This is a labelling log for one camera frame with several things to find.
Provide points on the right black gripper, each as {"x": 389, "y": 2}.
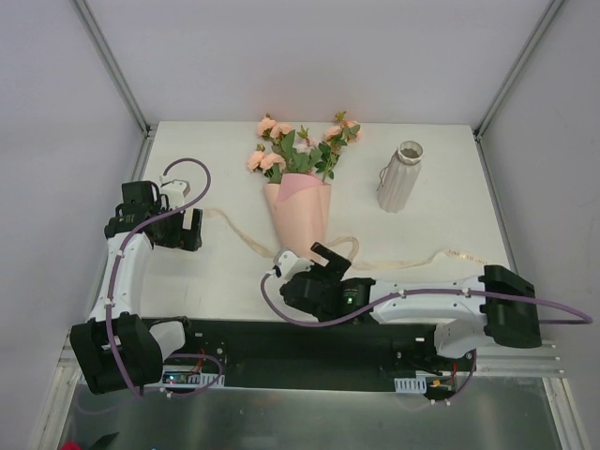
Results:
{"x": 325, "y": 270}

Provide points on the left aluminium frame post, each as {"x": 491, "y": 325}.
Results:
{"x": 107, "y": 58}

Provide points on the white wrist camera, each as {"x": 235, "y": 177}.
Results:
{"x": 287, "y": 264}
{"x": 172, "y": 192}

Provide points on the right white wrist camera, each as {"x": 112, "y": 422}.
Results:
{"x": 287, "y": 264}

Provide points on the white cable duct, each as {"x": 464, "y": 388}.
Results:
{"x": 421, "y": 384}
{"x": 181, "y": 380}

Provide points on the white ribbed ceramic vase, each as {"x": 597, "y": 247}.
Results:
{"x": 398, "y": 177}

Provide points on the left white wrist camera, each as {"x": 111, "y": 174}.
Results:
{"x": 172, "y": 192}

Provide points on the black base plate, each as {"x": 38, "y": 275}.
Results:
{"x": 280, "y": 355}

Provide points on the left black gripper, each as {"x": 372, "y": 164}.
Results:
{"x": 186, "y": 232}

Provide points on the red object at bottom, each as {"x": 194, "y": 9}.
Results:
{"x": 70, "y": 445}

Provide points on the aluminium front rail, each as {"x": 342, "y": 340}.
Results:
{"x": 499, "y": 361}

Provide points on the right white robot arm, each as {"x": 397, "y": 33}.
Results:
{"x": 492, "y": 308}

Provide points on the left white cable duct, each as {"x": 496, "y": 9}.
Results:
{"x": 181, "y": 380}

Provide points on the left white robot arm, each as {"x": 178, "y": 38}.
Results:
{"x": 115, "y": 348}

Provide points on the right aluminium frame post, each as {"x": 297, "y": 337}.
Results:
{"x": 531, "y": 44}

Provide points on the pink paper wrapping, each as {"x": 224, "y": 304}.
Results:
{"x": 299, "y": 207}

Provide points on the pink flowers with green leaves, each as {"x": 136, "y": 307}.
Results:
{"x": 285, "y": 149}

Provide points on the right white cable duct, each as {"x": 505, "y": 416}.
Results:
{"x": 421, "y": 384}

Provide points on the aluminium frame post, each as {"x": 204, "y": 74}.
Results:
{"x": 531, "y": 44}
{"x": 107, "y": 58}

